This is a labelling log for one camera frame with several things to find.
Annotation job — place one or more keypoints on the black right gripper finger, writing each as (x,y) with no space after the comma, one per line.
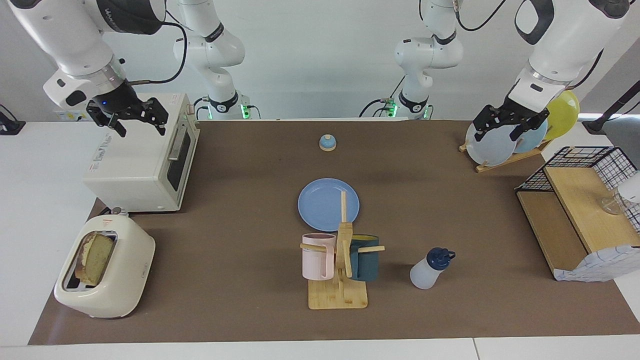
(102,116)
(156,112)

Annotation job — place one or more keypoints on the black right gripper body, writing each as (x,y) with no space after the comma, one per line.
(120,102)

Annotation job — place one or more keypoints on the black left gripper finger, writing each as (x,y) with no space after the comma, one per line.
(530,122)
(487,117)

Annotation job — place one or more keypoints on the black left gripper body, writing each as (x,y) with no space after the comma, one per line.
(517,112)

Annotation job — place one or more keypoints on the toasted bread slice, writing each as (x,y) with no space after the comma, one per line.
(97,257)

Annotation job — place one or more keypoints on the translucent bottle navy cap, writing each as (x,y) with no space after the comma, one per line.
(425,275)

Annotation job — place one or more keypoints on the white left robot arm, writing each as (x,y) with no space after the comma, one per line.
(565,45)

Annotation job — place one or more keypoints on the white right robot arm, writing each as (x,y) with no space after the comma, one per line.
(60,30)

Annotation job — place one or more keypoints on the light blue plate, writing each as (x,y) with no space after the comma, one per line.
(532,140)

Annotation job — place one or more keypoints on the pale grey plate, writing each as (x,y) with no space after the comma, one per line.
(492,150)

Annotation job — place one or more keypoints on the yellow plate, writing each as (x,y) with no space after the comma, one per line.
(565,112)

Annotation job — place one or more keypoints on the wooden plate rack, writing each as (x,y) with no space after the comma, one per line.
(505,162)

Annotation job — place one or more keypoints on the blue round plate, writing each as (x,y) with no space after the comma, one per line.
(322,202)

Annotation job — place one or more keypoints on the white toaster oven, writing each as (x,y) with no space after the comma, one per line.
(135,160)

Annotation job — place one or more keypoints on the black stand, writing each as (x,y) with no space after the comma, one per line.
(597,125)

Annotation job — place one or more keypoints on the brown table mat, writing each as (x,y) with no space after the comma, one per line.
(250,175)

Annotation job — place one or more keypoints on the clear glass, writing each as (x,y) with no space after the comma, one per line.
(612,205)

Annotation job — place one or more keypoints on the cream two-slot toaster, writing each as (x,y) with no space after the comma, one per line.
(125,270)

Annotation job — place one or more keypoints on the white checkered cloth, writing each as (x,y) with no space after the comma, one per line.
(600,265)

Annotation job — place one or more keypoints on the teal mug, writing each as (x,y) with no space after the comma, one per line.
(365,262)

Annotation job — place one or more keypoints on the pink mug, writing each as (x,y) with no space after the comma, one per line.
(316,257)

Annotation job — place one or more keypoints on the wooden mug rack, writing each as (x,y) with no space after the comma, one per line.
(337,297)

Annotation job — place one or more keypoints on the white wall outlet box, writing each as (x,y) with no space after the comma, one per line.
(67,116)

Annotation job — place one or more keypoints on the black clamp mount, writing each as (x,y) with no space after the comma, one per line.
(9,126)

